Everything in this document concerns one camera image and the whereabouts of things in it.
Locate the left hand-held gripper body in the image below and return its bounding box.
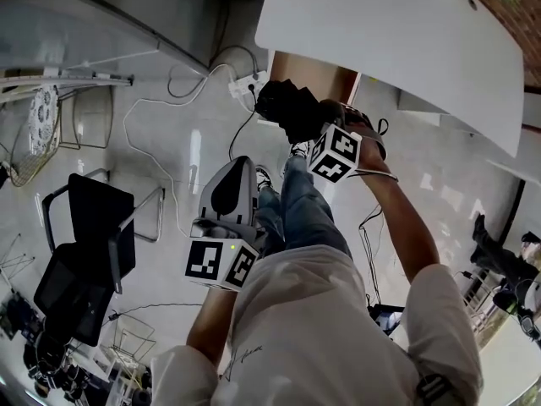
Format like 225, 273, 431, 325
183, 217, 268, 293

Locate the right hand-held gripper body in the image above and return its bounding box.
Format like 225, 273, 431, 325
306, 123, 389, 184

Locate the white wooden drawer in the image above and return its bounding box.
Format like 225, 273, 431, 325
266, 50, 363, 123

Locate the black cloth item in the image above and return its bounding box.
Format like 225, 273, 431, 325
254, 78, 346, 145

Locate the person's left forearm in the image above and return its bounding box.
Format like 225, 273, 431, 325
185, 284, 241, 371

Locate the person's right forearm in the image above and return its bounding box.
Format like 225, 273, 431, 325
358, 138, 441, 288

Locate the white desk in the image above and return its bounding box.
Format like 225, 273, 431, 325
254, 0, 527, 177

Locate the person's left jeans leg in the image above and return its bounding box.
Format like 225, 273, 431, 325
252, 183, 285, 255

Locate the person's jeans leg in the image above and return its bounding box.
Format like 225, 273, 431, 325
252, 183, 285, 255
278, 153, 355, 260

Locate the person's left shoe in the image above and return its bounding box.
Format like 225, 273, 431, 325
254, 165, 272, 190

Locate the person's right jeans leg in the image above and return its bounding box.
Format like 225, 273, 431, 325
278, 153, 355, 260

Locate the black office chair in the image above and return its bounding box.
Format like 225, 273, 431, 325
32, 167, 167, 348

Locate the white power strip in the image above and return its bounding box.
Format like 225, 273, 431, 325
227, 70, 271, 100

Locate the person's white shirt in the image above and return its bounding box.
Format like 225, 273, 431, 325
150, 243, 485, 406

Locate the black device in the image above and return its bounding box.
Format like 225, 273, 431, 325
366, 304, 407, 334

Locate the white metal shelf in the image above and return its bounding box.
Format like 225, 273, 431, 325
0, 68, 135, 97

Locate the grey refrigerator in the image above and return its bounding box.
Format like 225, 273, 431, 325
0, 0, 238, 78

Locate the thin gripper cable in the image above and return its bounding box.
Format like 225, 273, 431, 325
349, 167, 399, 182

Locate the black power cable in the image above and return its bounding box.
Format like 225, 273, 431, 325
227, 83, 260, 163

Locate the long white cable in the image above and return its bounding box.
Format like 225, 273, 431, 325
123, 63, 232, 239

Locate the black cable bundle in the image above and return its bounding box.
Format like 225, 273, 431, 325
358, 203, 409, 312

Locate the wire stool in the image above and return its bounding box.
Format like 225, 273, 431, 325
110, 313, 156, 365

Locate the grey cable loop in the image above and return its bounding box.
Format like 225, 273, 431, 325
167, 65, 209, 99

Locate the wire chair patterned cushion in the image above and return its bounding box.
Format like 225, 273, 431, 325
8, 83, 115, 188

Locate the camera equipment pile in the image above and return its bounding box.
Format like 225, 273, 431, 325
0, 285, 153, 406

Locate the black striped strap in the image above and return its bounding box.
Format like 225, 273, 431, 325
416, 372, 450, 402

